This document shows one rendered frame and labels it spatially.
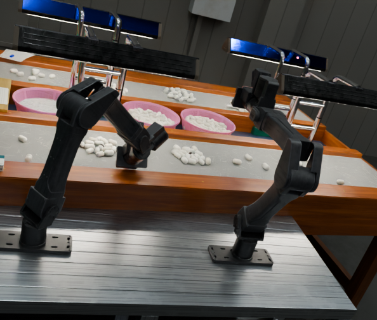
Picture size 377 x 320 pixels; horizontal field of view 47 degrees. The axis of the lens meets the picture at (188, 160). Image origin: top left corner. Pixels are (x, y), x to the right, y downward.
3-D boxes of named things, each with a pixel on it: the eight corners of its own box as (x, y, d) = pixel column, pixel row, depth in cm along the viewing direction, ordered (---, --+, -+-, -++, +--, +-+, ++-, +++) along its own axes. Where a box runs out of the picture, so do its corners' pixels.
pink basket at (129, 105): (186, 143, 196) (191, 124, 192) (138, 148, 178) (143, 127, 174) (153, 118, 212) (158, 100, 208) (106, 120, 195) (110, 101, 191)
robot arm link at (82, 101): (42, 207, 115) (83, 93, 107) (57, 220, 111) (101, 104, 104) (22, 209, 109) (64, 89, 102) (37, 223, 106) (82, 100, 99)
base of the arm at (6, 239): (-5, 207, 110) (-10, 224, 104) (75, 214, 116) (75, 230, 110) (-7, 232, 113) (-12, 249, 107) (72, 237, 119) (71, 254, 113)
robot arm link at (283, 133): (254, 101, 125) (299, 148, 99) (281, 106, 128) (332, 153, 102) (241, 140, 130) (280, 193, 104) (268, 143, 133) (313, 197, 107)
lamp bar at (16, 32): (198, 80, 155) (203, 61, 152) (11, 50, 131) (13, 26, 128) (191, 73, 162) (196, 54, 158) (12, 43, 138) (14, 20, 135)
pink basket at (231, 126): (238, 153, 200) (244, 135, 196) (185, 148, 190) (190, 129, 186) (218, 129, 222) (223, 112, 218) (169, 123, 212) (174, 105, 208)
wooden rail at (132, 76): (285, 129, 280) (295, 102, 272) (-24, 90, 212) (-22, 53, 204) (277, 121, 290) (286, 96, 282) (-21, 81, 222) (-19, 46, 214)
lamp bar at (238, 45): (327, 72, 238) (332, 60, 234) (226, 53, 214) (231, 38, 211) (319, 68, 244) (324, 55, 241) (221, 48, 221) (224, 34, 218)
